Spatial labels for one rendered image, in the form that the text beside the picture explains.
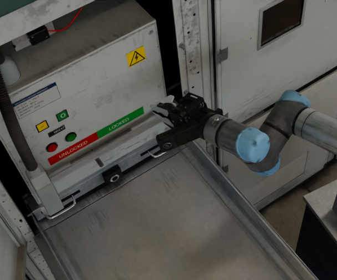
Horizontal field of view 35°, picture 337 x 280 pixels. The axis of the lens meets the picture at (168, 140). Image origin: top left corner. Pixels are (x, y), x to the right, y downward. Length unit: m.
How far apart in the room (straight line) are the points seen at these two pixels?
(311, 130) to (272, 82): 0.59
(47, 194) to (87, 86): 0.31
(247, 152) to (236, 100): 0.58
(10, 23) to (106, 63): 0.34
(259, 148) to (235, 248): 0.48
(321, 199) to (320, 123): 0.59
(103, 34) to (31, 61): 0.19
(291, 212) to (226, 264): 1.10
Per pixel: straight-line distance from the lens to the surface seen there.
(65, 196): 1.73
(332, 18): 1.88
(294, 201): 2.71
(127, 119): 1.63
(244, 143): 1.23
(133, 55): 1.47
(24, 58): 1.44
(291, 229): 2.63
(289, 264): 1.63
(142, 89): 1.58
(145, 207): 1.72
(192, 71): 1.58
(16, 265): 1.74
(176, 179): 1.76
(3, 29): 1.19
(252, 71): 1.74
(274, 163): 1.36
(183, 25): 1.45
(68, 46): 1.43
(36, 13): 1.20
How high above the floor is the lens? 2.34
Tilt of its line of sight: 53 degrees down
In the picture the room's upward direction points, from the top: 9 degrees counter-clockwise
